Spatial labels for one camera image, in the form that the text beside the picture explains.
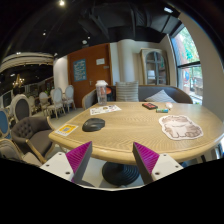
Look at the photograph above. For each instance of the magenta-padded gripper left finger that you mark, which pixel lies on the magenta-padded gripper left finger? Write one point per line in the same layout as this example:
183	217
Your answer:
56	164

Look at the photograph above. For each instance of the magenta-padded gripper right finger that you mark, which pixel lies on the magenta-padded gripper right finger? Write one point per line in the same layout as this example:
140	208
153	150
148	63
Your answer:
165	165

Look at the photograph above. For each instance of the black computer mouse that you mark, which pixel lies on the black computer mouse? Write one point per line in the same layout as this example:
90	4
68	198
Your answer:
93	124

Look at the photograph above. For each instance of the cat-shaped mouse pad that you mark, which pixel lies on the cat-shaped mouse pad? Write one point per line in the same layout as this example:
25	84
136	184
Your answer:
180	127

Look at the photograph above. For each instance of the yellow code card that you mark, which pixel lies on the yellow code card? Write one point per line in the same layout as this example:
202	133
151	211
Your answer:
66	129

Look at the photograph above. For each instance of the grey tufted armchair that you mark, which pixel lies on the grey tufted armchair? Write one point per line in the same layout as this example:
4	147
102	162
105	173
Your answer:
31	133

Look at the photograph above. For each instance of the black round table base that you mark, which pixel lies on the black round table base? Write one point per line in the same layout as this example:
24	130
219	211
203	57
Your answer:
120	174

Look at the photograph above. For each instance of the small green pack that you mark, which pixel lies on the small green pack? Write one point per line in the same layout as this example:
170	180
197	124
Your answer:
162	110

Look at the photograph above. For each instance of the small white tube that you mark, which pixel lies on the small white tube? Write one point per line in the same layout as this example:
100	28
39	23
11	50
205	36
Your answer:
169	105

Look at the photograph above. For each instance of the black and red flat box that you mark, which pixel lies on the black and red flat box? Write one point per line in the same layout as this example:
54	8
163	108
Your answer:
149	106

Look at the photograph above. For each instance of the group of white-framed chairs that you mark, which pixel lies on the group of white-framed chairs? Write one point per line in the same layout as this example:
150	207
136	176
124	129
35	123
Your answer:
56	98

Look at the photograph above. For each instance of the white striped cushion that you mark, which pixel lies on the white striped cushion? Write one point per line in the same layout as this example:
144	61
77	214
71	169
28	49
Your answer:
160	97

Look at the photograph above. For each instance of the grey curved sofa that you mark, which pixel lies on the grey curved sofa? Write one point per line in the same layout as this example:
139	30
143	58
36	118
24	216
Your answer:
180	94

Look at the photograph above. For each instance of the white printed sticker sheet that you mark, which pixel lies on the white printed sticker sheet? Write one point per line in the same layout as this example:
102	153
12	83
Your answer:
105	109

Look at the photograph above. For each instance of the grey striped square cushion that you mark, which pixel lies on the grey striped square cushion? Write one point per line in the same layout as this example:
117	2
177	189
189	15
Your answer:
127	91

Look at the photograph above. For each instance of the clear shaker bottle white lid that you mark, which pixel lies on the clear shaker bottle white lid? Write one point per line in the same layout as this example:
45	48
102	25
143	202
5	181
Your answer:
101	94

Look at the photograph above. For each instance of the black bag with orange top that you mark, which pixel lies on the black bag with orange top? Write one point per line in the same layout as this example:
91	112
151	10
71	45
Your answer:
109	90

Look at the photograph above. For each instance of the chandelier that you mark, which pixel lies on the chandelier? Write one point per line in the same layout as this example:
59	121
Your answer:
18	81

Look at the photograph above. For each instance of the brown wooden door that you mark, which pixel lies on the brown wooden door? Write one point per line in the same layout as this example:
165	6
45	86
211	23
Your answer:
95	80

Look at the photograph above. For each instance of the blue poster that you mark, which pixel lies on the blue poster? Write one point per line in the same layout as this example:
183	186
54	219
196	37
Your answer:
80	70

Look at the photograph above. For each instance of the arched glass-door cabinet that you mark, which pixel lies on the arched glass-door cabinet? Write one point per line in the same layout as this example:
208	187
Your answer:
155	66

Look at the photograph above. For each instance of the large window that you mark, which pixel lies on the large window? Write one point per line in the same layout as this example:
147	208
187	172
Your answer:
188	66

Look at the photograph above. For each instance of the white door sign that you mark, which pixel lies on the white door sign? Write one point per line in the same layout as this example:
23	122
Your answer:
100	61

